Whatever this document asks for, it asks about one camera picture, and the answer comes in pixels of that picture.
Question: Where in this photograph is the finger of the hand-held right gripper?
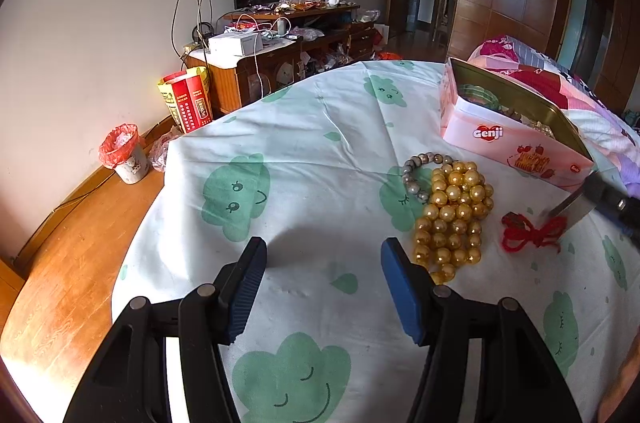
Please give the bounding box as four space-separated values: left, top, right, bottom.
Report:
585 170 640 219
616 209 640 249

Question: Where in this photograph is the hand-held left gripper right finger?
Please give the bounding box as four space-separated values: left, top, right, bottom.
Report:
380 237 583 423

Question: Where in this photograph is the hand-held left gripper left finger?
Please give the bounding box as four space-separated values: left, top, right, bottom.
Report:
62 236 268 423

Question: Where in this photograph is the pink tin box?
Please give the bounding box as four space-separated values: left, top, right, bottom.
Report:
440 57 596 194

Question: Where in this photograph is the person's right forearm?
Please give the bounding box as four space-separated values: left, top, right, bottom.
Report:
592 343 640 423

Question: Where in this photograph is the pink patchwork quilt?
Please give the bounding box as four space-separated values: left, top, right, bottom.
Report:
467 35 640 198

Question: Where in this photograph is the white green cloud tablecloth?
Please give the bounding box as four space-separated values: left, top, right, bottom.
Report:
111 59 640 423

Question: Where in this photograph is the green bangle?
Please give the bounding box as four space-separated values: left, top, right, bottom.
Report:
457 84 502 108

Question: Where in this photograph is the clear plastic bag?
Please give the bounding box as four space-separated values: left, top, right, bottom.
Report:
147 125 183 174

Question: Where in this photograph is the trash bin with red liner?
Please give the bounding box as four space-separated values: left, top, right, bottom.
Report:
98 124 150 184

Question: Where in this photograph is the yellow red paper bag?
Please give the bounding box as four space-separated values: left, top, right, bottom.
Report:
157 66 213 134

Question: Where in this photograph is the wooden wardrobe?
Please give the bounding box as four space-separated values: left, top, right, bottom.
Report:
447 0 632 114

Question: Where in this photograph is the wooden tv cabinet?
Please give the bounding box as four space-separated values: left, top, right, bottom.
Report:
182 3 378 116

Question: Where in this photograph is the wooden cabinet corner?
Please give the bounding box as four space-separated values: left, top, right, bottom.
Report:
0 258 26 329

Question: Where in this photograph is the white cardboard box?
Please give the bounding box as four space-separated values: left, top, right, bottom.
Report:
207 33 262 57

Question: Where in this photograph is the red string bracelet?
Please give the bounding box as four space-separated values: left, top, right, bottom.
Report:
501 213 568 255

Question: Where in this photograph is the gold pearl necklace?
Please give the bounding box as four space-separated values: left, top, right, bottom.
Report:
411 160 496 286

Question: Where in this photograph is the grey pearl bracelet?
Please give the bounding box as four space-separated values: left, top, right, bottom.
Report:
400 152 455 204

